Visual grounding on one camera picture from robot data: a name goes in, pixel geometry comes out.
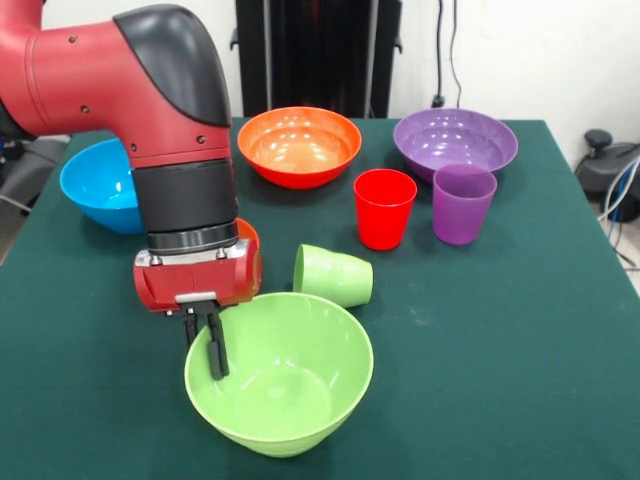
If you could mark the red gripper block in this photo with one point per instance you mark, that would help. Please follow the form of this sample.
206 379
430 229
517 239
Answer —
200 280

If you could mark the large green bowl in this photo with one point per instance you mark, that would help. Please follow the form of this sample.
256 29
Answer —
290 390

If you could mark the small orange bowl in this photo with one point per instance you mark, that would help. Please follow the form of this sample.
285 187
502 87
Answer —
248 232

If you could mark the green cup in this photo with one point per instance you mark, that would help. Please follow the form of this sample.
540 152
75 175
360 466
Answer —
335 275

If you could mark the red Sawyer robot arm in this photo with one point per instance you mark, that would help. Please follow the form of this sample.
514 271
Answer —
150 100

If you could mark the blue bowl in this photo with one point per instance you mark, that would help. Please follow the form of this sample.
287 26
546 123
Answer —
95 185

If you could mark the large orange bowl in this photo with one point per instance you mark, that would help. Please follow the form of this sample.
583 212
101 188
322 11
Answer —
300 150

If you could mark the red cup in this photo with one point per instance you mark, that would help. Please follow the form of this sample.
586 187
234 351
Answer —
385 210

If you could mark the purple cup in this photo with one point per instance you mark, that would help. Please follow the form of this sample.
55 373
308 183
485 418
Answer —
462 205

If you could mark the dark green tablecloth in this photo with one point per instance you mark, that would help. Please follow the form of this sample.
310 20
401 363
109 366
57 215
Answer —
500 375

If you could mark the large purple bowl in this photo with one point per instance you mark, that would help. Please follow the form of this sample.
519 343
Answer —
450 135

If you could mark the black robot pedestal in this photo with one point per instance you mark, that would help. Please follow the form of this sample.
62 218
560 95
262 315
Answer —
310 50

